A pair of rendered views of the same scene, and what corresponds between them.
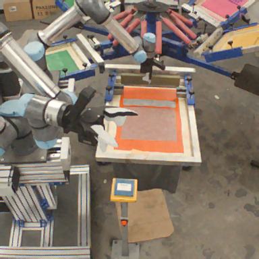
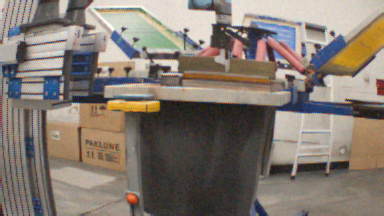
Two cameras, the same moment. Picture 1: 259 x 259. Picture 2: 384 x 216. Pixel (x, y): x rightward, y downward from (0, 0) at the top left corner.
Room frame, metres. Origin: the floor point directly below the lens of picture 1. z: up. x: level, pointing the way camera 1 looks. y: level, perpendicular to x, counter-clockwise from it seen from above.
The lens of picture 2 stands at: (-1.04, -0.47, 1.04)
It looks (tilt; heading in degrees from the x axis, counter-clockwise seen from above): 3 degrees down; 10
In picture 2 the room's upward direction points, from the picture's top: 2 degrees clockwise
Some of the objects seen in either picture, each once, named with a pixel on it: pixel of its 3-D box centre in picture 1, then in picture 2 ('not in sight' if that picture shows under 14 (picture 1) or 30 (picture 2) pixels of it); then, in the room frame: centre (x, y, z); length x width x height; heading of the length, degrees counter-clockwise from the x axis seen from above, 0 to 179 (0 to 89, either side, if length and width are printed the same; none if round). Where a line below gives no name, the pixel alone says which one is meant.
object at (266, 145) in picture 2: not in sight; (263, 159); (1.30, -0.35, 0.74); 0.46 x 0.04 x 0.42; 176
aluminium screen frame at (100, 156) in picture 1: (149, 114); (216, 92); (1.37, -0.14, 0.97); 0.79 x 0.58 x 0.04; 176
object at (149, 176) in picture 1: (146, 173); (194, 168); (1.08, -0.12, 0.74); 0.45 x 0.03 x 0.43; 86
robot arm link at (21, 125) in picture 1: (15, 117); not in sight; (0.85, 0.47, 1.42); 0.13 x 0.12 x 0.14; 159
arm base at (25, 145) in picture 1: (22, 135); (47, 11); (0.86, 0.47, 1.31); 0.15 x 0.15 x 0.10
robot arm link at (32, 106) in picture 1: (36, 108); not in sight; (0.64, 0.27, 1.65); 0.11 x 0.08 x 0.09; 69
